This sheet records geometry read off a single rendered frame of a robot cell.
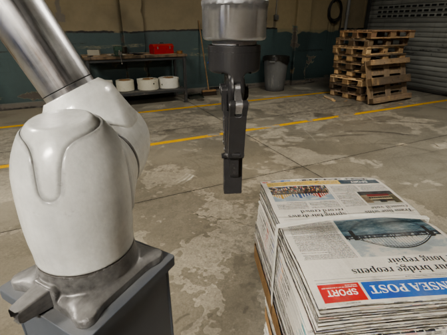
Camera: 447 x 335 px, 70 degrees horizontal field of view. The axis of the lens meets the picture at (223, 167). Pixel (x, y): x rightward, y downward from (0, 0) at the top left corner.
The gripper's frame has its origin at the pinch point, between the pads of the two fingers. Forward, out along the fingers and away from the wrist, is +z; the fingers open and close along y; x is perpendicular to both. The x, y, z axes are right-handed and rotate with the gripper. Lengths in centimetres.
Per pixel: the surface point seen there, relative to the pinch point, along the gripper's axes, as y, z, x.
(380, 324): -19.4, 14.3, -17.9
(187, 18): 672, -34, 12
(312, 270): -13.0, 10.0, -10.4
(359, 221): -0.7, 10.6, -23.7
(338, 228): -2.4, 10.7, -19.0
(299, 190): 11.4, 10.1, -16.1
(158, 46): 586, 14, 65
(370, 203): 5.2, 10.5, -28.9
